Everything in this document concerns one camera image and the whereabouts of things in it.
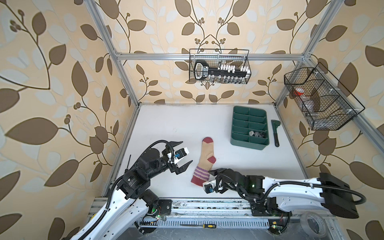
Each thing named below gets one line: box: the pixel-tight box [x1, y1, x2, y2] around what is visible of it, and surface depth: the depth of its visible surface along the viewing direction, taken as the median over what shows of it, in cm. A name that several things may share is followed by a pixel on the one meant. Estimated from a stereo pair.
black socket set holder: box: [194, 60, 248, 81], surface depth 85 cm
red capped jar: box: [293, 87, 305, 96], surface depth 84 cm
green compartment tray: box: [230, 105, 270, 151], surface depth 101 cm
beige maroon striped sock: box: [190, 136, 217, 187], surface depth 91 cm
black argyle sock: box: [249, 130, 265, 138], surface depth 98 cm
